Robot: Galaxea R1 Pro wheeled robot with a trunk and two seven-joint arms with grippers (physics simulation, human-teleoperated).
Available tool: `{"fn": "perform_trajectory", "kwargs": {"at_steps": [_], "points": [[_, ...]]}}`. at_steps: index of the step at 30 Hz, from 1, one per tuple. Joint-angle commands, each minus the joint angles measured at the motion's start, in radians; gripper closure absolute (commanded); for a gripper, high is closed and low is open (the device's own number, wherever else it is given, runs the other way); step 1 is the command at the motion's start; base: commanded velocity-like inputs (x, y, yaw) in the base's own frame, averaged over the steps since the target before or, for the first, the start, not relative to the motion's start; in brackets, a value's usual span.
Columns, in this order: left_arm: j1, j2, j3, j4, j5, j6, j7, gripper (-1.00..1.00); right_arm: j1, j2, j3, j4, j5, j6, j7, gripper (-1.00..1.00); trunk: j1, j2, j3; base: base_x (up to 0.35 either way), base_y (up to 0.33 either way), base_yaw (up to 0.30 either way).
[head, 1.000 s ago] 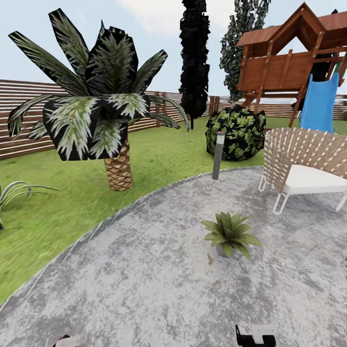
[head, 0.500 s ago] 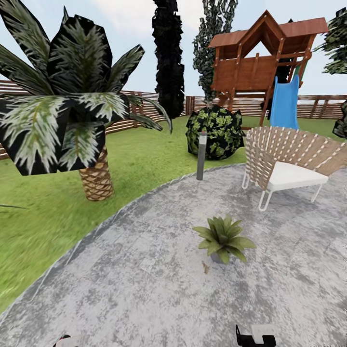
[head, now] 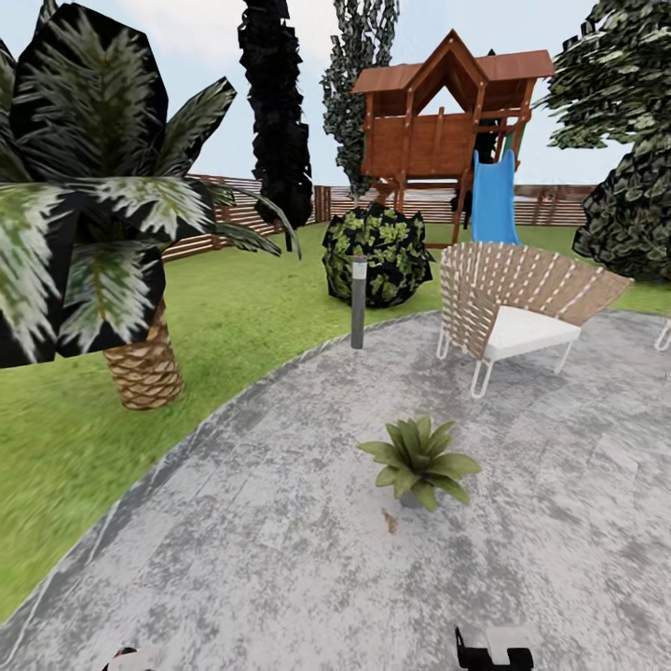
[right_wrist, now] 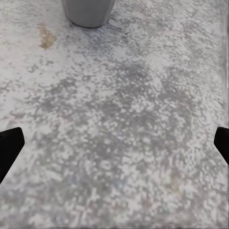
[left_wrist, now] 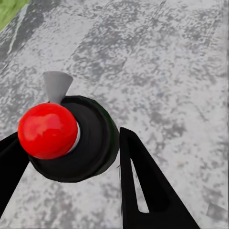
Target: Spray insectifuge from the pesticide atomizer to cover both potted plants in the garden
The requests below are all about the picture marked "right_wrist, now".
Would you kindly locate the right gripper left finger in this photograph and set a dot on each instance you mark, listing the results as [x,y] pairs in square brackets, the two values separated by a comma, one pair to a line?
[11,143]

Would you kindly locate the pot plant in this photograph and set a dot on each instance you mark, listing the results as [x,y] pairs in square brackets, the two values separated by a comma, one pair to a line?
[88,13]

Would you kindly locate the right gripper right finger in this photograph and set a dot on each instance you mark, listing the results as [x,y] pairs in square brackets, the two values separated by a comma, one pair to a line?
[221,141]

